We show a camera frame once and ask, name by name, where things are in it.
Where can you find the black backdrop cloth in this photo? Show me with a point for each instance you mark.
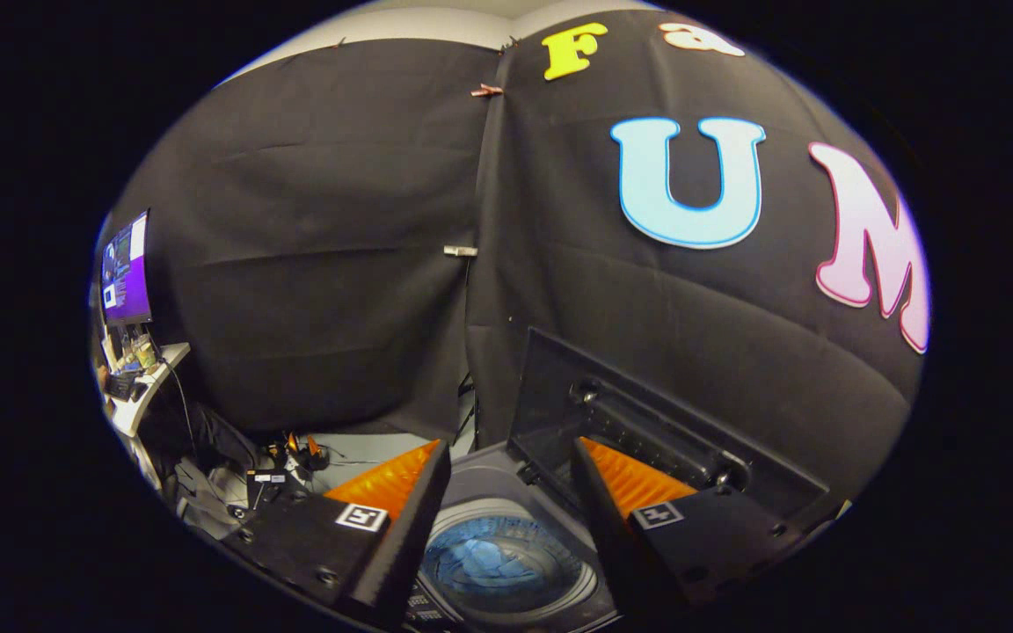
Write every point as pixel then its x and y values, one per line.
pixel 322 264

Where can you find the white desk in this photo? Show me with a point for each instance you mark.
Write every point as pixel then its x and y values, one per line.
pixel 155 378

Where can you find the wooden clothes peg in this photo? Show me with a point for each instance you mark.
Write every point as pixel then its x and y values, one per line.
pixel 487 90

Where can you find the white clip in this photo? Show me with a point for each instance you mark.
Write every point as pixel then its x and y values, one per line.
pixel 461 251

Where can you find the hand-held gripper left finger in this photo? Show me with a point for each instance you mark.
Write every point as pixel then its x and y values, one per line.
pixel 414 536

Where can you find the orange and black tool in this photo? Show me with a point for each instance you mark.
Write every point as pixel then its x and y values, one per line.
pixel 306 453

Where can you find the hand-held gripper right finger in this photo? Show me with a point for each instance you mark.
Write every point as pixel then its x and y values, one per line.
pixel 603 519

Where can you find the computer monitor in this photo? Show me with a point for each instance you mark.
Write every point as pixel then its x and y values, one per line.
pixel 127 272

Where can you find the black box white label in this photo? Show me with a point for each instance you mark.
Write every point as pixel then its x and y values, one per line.
pixel 266 485

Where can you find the light blue shirt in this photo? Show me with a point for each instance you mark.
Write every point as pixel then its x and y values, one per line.
pixel 489 563

